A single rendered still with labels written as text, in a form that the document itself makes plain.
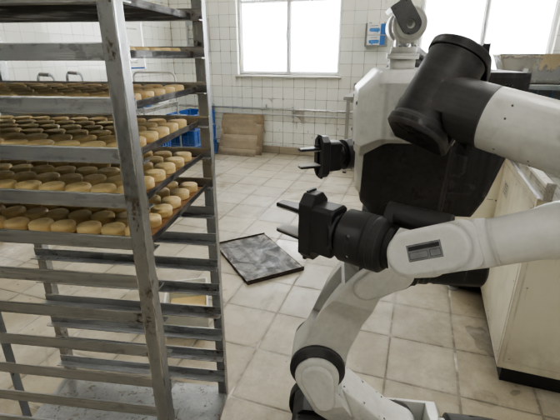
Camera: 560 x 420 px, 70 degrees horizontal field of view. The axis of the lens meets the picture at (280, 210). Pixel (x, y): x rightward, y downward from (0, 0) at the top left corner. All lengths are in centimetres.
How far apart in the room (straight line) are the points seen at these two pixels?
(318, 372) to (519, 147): 71
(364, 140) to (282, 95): 488
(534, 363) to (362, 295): 119
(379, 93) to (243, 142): 494
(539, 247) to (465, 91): 23
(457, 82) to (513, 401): 159
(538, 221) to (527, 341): 141
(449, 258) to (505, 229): 8
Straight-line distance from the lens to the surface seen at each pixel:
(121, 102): 75
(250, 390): 186
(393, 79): 78
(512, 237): 58
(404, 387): 194
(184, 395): 167
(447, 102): 64
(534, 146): 61
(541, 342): 198
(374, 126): 78
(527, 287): 184
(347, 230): 63
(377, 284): 95
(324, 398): 114
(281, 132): 572
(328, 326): 106
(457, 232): 56
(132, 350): 102
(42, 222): 103
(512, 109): 62
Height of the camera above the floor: 132
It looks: 21 degrees down
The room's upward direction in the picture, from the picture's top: straight up
